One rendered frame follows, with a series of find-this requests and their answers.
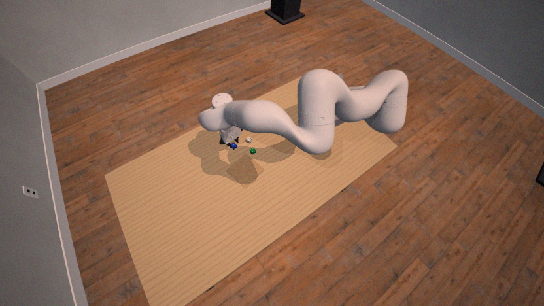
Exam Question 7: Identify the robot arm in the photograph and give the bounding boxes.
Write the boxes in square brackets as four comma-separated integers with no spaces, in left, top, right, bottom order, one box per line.
[198,69,408,155]

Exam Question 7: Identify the brown mat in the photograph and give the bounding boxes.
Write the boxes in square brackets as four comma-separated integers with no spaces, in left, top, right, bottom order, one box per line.
[226,153,264,188]

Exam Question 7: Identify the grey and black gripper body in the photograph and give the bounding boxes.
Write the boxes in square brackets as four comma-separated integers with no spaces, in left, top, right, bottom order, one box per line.
[219,127,241,144]

